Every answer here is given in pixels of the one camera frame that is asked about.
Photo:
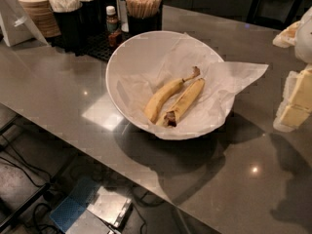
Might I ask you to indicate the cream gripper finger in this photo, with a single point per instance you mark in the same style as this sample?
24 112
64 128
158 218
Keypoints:
296 105
285 39

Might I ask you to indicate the yellow banana with brown end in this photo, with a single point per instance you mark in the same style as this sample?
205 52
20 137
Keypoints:
172 116

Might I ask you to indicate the white tilted bowl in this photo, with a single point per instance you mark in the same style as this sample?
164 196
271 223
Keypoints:
136 59

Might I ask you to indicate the white paper liner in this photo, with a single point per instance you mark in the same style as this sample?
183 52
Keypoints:
208 91

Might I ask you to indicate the black cup of wooden stirrers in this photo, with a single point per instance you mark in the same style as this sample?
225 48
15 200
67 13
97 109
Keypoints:
144 15

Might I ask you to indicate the small brown sauce bottle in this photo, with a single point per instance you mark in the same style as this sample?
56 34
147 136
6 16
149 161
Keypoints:
112 24

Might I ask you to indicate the black rubber mat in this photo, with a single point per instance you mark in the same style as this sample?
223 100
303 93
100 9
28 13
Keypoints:
96 46

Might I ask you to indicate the silver metal box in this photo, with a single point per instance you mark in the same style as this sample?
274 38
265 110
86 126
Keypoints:
110 206

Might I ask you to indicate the black cup of white packets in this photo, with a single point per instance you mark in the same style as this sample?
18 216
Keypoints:
68 16

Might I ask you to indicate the stack of brown paper cups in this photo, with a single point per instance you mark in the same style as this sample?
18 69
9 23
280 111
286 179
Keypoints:
43 17

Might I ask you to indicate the blue perforated box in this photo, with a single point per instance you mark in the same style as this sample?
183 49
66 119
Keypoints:
77 201

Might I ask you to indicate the white napkin holder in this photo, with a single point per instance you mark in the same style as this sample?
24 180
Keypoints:
16 25

